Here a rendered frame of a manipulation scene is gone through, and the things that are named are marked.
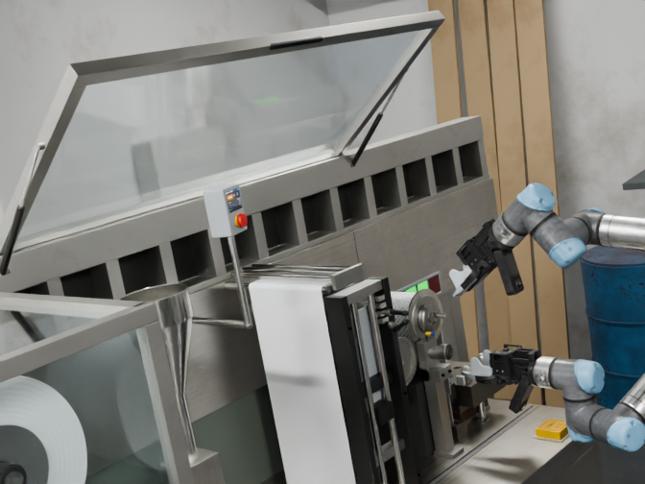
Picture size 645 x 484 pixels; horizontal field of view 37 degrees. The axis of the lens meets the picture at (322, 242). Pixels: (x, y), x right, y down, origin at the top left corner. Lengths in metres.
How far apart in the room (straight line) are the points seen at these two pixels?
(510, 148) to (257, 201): 2.70
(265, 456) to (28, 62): 2.16
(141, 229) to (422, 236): 1.06
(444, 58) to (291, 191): 2.72
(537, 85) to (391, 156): 2.13
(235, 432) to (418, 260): 0.86
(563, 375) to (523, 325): 2.76
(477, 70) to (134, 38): 1.76
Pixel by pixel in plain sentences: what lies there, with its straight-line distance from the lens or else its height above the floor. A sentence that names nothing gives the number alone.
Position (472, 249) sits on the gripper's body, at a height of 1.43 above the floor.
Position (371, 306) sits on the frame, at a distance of 2.11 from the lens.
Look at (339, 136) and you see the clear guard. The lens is 2.67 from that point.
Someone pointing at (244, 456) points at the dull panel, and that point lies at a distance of 2.51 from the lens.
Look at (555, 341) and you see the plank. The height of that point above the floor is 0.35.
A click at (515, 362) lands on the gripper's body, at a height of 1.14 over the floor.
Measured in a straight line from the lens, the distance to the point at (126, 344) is 1.56.
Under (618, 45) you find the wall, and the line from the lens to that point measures 5.06.
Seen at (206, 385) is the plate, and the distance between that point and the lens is 2.39.
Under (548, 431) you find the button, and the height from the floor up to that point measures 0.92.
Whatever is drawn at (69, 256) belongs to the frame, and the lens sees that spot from 2.14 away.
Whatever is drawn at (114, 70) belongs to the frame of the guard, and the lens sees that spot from 1.75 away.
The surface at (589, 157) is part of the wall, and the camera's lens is 5.18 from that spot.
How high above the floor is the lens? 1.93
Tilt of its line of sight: 11 degrees down
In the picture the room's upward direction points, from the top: 10 degrees counter-clockwise
